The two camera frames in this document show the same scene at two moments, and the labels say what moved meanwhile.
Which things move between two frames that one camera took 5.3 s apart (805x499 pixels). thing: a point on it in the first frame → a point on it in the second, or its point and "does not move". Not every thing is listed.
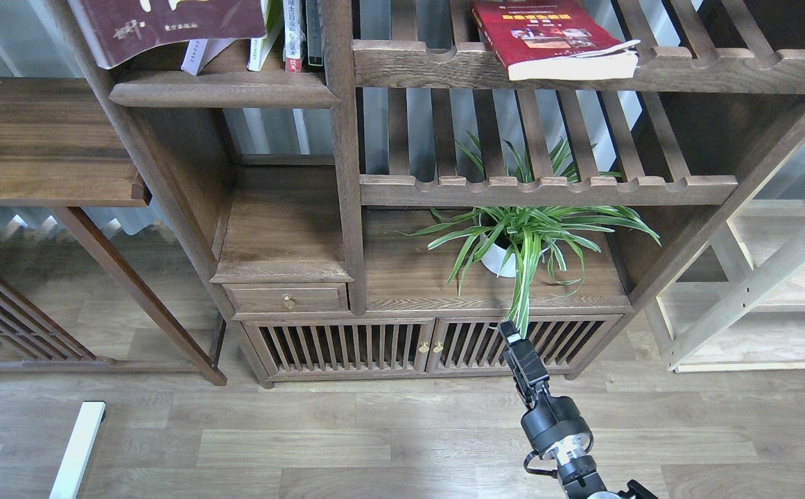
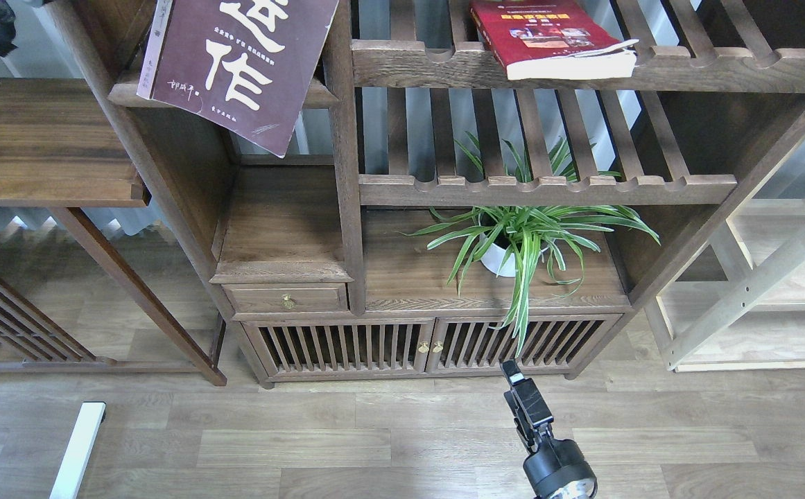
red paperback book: x=554 y=39 does not move
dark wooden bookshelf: x=374 y=213 does not move
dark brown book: x=116 y=30 → x=246 y=64
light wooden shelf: x=768 y=294 does not move
